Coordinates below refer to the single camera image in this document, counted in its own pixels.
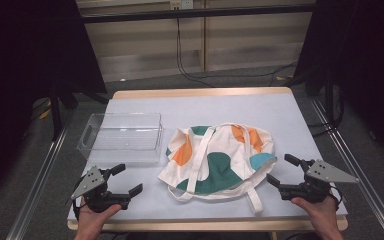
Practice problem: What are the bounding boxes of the black hanging cable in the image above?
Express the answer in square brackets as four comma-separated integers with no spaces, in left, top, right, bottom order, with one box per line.
[175,18,216,88]

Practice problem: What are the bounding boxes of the wooden table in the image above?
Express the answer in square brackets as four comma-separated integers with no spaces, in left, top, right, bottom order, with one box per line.
[67,87,349,233]

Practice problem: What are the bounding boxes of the person's right hand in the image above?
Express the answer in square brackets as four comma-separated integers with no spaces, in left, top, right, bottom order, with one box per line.
[290,195,340,232]

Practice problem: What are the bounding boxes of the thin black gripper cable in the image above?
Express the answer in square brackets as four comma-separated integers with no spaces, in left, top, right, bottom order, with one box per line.
[329,185,345,205]
[71,197,82,220]

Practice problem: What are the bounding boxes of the clear plastic container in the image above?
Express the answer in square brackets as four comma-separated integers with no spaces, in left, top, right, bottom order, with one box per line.
[76,112,165,165]

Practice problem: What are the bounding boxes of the white wall socket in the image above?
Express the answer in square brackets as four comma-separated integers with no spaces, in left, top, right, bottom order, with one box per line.
[169,0,194,10]

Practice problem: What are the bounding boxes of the black curtain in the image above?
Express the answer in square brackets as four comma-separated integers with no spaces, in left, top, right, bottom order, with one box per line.
[0,0,108,201]
[294,0,384,168]

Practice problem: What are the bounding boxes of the black horizontal bar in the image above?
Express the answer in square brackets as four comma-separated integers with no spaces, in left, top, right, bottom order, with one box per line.
[79,3,316,24]

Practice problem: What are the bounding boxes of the person's left hand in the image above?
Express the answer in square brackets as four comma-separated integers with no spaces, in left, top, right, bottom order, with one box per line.
[74,203,123,236]

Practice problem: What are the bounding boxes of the black stand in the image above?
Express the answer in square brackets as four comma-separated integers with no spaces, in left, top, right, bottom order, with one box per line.
[286,66,346,138]
[48,86,109,141]

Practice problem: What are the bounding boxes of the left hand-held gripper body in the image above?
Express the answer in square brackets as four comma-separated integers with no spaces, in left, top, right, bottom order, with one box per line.
[70,165,131,214]

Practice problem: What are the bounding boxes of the white tote bag coloured patches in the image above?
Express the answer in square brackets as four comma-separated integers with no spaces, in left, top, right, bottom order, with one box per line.
[157,122,278,215]

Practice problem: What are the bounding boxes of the metal floor rail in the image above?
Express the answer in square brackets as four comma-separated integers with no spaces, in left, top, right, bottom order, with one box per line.
[309,98,384,240]
[6,109,78,240]

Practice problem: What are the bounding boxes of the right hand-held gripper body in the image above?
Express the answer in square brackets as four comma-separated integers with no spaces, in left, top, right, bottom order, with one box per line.
[278,158,360,204]

